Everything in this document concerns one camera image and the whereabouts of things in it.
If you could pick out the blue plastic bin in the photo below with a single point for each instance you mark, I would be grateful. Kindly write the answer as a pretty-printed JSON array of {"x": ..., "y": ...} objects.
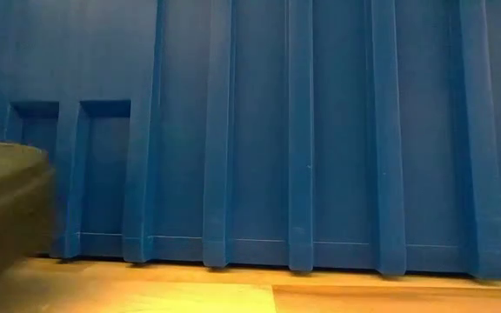
[{"x": 276, "y": 130}]

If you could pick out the black slide sandal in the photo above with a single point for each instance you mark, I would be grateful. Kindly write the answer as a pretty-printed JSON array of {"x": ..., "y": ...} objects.
[{"x": 2, "y": 195}]

